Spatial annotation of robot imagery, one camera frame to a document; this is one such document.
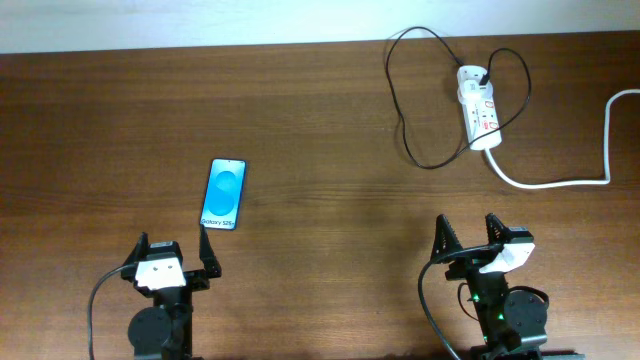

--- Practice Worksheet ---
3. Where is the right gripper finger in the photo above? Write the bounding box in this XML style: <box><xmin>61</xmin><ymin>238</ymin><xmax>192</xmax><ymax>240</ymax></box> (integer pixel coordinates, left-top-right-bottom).
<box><xmin>485</xmin><ymin>213</ymin><xmax>510</xmax><ymax>245</ymax></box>
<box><xmin>430</xmin><ymin>214</ymin><xmax>463</xmax><ymax>263</ymax></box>

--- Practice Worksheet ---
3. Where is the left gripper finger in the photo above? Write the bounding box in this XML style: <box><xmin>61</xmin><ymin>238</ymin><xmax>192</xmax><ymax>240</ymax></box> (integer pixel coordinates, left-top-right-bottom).
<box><xmin>199</xmin><ymin>224</ymin><xmax>222</xmax><ymax>277</ymax></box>
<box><xmin>130</xmin><ymin>232</ymin><xmax>149</xmax><ymax>263</ymax></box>

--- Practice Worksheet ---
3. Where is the blue Galaxy smartphone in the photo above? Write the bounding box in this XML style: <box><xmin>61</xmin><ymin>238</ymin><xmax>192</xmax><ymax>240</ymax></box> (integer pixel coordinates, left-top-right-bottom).
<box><xmin>200</xmin><ymin>158</ymin><xmax>247</xmax><ymax>230</ymax></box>

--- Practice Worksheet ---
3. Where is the black USB charging cable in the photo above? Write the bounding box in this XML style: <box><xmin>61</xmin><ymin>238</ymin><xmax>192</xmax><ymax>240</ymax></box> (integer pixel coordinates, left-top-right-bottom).
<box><xmin>384</xmin><ymin>26</ymin><xmax>533</xmax><ymax>170</ymax></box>

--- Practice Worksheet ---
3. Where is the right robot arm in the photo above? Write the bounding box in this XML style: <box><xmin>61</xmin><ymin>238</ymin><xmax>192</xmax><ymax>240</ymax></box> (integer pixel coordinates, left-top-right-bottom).
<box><xmin>430</xmin><ymin>213</ymin><xmax>550</xmax><ymax>359</ymax></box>

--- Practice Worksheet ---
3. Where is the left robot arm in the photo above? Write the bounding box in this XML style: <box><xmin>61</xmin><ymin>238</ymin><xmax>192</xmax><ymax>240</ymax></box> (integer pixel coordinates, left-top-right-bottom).
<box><xmin>121</xmin><ymin>226</ymin><xmax>222</xmax><ymax>359</ymax></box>

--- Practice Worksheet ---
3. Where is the white USB charger adapter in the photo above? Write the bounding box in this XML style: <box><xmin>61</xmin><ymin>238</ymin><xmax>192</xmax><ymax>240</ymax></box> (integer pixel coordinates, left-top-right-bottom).
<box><xmin>457</xmin><ymin>79</ymin><xmax>493</xmax><ymax>105</ymax></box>

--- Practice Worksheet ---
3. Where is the white power strip cord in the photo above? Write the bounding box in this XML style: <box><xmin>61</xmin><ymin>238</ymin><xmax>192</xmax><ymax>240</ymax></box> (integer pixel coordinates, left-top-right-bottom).
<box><xmin>483</xmin><ymin>88</ymin><xmax>640</xmax><ymax>190</ymax></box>

